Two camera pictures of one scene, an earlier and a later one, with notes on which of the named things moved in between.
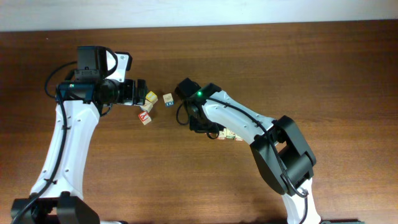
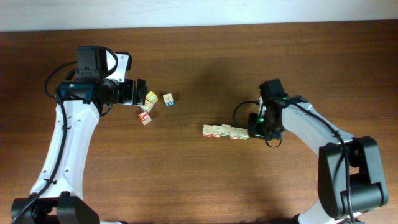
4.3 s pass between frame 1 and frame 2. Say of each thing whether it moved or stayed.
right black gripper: moved
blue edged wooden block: stayed
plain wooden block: stayed
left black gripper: stayed
